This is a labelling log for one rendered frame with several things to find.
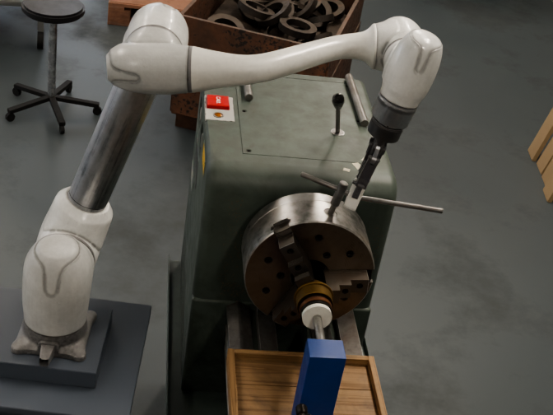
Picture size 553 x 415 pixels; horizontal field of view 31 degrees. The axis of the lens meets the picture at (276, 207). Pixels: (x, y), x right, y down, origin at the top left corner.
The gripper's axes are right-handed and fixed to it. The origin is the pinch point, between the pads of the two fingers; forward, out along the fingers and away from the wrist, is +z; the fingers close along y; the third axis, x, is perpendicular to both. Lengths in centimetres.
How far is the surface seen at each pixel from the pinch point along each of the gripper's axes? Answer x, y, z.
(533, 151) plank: -105, 296, 93
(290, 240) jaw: 10.2, -9.1, 12.4
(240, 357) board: 10.3, -16.0, 44.2
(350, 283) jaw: -7.1, -7.2, 18.6
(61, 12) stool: 139, 224, 87
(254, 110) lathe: 30.3, 37.9, 7.9
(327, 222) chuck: 3.6, -4.5, 7.2
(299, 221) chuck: 9.6, -5.9, 8.9
